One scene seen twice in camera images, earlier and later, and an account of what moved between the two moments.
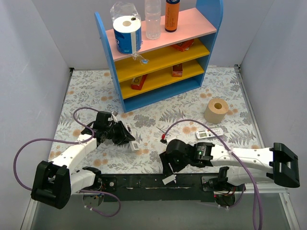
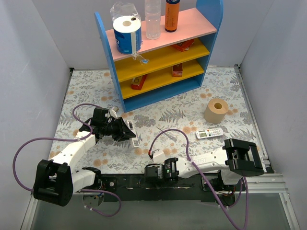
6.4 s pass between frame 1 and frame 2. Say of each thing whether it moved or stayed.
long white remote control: moved
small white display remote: stayed
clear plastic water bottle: stayed
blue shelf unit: stayed
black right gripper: moved
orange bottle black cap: stayed
